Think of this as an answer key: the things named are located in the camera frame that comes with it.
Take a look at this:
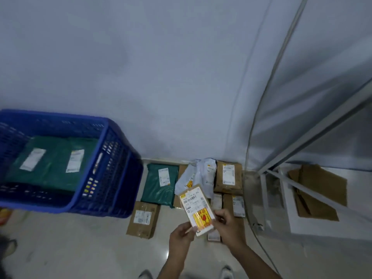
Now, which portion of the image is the grey cable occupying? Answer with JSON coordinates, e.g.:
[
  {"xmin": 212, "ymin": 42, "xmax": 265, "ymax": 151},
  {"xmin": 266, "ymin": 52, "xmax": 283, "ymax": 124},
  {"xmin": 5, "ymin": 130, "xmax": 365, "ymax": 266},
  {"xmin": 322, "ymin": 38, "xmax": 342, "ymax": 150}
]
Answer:
[{"xmin": 244, "ymin": 0, "xmax": 309, "ymax": 276}]

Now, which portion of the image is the person's right shoe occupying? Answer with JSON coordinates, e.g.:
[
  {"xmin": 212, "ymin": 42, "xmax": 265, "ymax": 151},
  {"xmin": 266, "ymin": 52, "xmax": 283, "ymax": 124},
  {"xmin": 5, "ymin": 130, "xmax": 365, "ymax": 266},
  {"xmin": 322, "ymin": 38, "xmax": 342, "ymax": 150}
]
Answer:
[{"xmin": 220, "ymin": 265, "xmax": 235, "ymax": 279}]

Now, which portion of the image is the flattened brown cardboard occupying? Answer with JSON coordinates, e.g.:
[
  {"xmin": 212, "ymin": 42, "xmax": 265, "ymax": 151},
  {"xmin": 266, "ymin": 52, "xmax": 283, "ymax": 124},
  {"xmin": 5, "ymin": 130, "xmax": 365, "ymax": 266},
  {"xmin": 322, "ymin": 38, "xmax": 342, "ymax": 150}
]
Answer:
[{"xmin": 287, "ymin": 164, "xmax": 348, "ymax": 222}]

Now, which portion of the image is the person's left hand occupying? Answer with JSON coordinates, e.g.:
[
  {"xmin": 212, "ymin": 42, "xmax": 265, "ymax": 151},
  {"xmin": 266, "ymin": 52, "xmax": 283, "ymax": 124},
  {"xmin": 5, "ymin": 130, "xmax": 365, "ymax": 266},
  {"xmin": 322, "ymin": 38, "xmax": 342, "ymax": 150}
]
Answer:
[{"xmin": 168, "ymin": 221, "xmax": 199, "ymax": 260}]

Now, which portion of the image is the white metal frame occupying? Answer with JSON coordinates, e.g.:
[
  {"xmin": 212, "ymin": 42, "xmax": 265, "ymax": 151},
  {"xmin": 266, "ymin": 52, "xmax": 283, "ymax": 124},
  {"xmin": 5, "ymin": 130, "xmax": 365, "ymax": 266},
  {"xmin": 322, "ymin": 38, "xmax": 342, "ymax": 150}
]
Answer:
[{"xmin": 257, "ymin": 83, "xmax": 372, "ymax": 245}]

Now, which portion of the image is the dark shoe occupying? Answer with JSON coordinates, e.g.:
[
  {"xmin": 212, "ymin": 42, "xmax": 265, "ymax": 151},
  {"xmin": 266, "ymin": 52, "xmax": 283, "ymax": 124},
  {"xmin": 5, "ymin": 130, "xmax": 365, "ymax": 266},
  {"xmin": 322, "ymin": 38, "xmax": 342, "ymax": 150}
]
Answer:
[{"xmin": 0, "ymin": 235, "xmax": 18, "ymax": 259}]

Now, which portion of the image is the person's right forearm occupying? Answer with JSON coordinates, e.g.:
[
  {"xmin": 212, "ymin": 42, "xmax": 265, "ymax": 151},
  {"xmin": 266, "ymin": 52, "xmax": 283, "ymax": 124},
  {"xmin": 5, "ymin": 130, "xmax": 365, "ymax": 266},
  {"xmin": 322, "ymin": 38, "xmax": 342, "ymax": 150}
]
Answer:
[{"xmin": 229, "ymin": 243, "xmax": 283, "ymax": 279}]

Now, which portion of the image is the orange packet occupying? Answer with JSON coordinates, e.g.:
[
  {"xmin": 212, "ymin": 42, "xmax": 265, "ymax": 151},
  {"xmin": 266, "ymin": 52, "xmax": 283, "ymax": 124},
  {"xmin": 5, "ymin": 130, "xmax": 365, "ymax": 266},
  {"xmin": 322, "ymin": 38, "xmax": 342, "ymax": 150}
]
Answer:
[{"xmin": 0, "ymin": 208, "xmax": 13, "ymax": 226}]

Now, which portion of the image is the green mailer bag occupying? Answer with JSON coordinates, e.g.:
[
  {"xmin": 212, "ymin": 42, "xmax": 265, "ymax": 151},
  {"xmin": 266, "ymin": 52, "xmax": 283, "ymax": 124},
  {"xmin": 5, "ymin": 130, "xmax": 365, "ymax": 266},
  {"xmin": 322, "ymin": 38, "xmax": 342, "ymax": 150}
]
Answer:
[
  {"xmin": 5, "ymin": 136, "xmax": 60, "ymax": 186},
  {"xmin": 141, "ymin": 163, "xmax": 179, "ymax": 206},
  {"xmin": 44, "ymin": 137, "xmax": 99, "ymax": 193}
]

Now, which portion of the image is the person's right hand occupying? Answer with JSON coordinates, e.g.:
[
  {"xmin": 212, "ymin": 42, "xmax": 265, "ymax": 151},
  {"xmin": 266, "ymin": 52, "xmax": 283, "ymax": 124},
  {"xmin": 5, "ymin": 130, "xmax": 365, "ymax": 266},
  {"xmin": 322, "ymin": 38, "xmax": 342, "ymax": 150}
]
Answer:
[{"xmin": 210, "ymin": 209, "xmax": 246, "ymax": 251}]

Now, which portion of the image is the person's left forearm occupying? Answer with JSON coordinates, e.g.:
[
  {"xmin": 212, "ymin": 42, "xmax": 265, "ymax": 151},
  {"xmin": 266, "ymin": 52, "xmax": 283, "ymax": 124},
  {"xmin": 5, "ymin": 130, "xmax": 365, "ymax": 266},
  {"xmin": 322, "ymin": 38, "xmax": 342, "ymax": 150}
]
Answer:
[{"xmin": 156, "ymin": 254, "xmax": 190, "ymax": 279}]

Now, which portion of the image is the small brown parcel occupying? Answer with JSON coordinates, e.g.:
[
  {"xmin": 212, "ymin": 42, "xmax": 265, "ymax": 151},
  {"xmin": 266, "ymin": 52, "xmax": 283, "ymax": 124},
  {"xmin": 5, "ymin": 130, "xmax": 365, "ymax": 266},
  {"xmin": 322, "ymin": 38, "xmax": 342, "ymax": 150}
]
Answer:
[{"xmin": 207, "ymin": 229, "xmax": 222, "ymax": 243}]

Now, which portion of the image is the blue plastic crate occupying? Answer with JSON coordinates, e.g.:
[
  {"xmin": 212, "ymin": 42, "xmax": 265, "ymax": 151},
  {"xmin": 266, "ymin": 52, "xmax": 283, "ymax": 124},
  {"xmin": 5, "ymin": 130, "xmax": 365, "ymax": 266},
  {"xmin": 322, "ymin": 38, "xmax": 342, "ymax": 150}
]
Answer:
[{"xmin": 0, "ymin": 109, "xmax": 144, "ymax": 219}]

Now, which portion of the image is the small parcel with yellow-red sticker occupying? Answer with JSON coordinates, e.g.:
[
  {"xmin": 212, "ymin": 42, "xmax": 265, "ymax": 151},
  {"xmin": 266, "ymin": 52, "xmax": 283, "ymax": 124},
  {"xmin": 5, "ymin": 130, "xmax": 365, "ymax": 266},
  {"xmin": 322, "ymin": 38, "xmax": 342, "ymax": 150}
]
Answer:
[{"xmin": 178, "ymin": 184, "xmax": 216, "ymax": 237}]

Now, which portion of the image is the small white-labelled parcel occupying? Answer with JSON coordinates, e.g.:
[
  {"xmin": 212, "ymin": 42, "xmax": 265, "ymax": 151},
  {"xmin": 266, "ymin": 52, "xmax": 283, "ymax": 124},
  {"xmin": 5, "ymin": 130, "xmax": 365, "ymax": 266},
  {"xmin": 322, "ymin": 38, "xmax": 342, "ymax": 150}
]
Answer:
[{"xmin": 210, "ymin": 193, "xmax": 223, "ymax": 211}]

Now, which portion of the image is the white crumpled mailer bag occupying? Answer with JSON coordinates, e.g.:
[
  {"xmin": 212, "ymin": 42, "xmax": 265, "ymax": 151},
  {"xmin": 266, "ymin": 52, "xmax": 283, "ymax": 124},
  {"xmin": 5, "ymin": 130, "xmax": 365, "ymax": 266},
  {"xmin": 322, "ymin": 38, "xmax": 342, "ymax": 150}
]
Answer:
[{"xmin": 174, "ymin": 158, "xmax": 217, "ymax": 200}]

